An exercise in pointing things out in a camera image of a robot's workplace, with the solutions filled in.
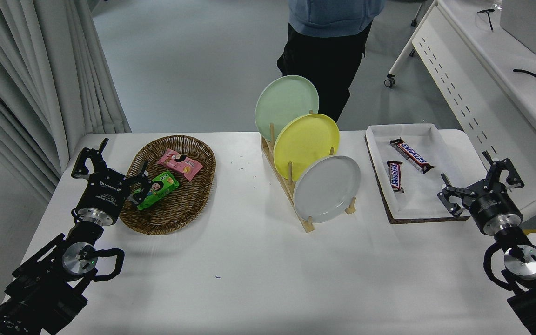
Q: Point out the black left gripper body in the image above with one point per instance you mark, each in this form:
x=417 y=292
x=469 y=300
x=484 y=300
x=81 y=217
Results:
x=105 y=195

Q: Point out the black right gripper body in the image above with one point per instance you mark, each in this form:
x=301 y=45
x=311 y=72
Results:
x=496 y=211

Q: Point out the grey plate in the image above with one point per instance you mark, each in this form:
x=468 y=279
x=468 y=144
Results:
x=326 y=188

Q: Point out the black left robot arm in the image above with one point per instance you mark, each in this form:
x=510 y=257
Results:
x=40 y=288

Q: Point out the wooden plate rack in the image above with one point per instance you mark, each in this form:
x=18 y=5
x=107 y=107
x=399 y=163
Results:
x=309 y=227

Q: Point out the yellow plate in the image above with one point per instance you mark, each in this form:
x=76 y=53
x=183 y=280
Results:
x=305 y=139

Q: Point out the pale green plate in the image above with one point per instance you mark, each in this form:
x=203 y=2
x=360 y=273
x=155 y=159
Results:
x=282 y=102

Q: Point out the green snack pack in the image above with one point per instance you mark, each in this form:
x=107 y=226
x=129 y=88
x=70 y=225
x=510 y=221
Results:
x=163 y=184

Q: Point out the white tray with cork base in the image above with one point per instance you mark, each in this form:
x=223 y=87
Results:
x=417 y=200

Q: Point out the pink snack pack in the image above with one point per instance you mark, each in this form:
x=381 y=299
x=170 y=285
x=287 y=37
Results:
x=175 y=160

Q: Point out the brown wicker basket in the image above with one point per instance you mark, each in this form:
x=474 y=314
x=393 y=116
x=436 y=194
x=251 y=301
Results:
x=189 y=200

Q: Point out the long Snickers bar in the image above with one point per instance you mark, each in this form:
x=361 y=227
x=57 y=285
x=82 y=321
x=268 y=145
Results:
x=412 y=155

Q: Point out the short Snickers bar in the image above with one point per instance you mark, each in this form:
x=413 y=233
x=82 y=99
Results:
x=395 y=176

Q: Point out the pale grey curtain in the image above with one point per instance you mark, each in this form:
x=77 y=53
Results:
x=40 y=70

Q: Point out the white perforated desk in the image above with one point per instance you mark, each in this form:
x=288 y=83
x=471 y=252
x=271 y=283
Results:
x=482 y=70

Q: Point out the silver laptop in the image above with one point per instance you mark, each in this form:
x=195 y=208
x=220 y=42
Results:
x=528 y=23

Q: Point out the black glasses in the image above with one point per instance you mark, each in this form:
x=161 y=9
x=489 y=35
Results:
x=485 y=10

